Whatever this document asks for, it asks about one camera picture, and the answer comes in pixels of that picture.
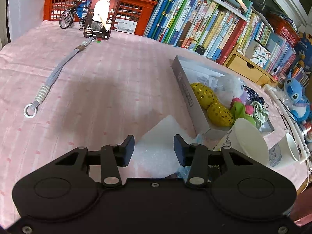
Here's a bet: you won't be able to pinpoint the blue alien plush toy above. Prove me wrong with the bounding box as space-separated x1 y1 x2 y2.
283 69 312 125

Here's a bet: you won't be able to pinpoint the red plastic basket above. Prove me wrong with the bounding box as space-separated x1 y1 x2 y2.
267 13 301 47

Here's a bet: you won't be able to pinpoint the row of colourful picture books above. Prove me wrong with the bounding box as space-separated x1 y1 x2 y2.
144 0 247 65

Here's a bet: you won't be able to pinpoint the green pink fabric scrunchies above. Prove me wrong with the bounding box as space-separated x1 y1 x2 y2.
230 97 255 123

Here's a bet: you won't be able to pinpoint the grey phone lanyard strap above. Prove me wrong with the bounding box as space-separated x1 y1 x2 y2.
24 37 97 119

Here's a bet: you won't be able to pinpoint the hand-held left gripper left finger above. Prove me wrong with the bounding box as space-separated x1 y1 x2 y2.
55 135 135 188

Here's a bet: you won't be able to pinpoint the navy blue patterned scrunchie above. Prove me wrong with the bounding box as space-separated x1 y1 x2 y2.
242 85 266 106

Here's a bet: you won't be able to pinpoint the miniature toy bicycle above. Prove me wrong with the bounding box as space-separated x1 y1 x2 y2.
59 0 92 31

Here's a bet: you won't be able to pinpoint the red plastic crate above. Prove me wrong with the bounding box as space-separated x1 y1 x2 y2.
43 0 158 36

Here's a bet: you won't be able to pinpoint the smartphone with lit screen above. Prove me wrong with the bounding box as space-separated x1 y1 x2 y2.
83 0 123 41

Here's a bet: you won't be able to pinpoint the white fluffy plush toy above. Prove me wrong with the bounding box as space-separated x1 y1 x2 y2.
213 74 244 108

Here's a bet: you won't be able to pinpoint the yellow sequin plush ball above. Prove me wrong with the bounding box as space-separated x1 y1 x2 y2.
190 82 218 110
207 102 235 128

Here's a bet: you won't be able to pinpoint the white pencil-print box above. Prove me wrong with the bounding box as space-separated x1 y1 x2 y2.
245 39 271 66

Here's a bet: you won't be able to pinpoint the wooden drawer organizer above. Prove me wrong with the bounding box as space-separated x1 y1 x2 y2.
225 50 278 87

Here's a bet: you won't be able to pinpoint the white foam sheet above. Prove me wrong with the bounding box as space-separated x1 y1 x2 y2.
133 116 198 178

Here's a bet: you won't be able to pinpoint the paper cup with line drawing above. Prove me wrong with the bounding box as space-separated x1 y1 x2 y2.
214 118 269 167

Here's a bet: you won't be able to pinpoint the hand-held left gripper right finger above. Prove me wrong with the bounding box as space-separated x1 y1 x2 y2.
174 135 255 188

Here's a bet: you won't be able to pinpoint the row of blue-spined books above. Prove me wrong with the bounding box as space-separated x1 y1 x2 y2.
266 33 301 77

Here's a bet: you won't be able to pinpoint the row of green-spined books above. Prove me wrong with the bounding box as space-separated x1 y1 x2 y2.
238 12 272 47

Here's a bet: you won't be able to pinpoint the grey cardboard box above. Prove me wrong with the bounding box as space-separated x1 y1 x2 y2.
171 56 275 139

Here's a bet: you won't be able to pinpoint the tan flat book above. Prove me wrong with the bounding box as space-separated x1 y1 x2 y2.
229 0 254 12

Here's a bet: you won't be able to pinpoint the paper cup with cat drawing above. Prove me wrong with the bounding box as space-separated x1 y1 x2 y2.
268 133 301 167

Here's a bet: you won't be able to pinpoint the blue cartoon poster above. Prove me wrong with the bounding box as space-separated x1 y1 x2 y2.
296 24 312 66

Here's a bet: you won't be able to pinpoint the white green-dotted scrunchie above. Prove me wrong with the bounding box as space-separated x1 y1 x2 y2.
250 101 270 128

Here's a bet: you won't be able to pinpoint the black cable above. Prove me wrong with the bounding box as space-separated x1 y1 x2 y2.
278 99 299 127

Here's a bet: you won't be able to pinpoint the white bent tube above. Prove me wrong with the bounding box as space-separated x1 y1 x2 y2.
262 84 311 162

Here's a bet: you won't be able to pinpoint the pink tablecloth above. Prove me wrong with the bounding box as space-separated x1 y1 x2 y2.
0 21 312 225

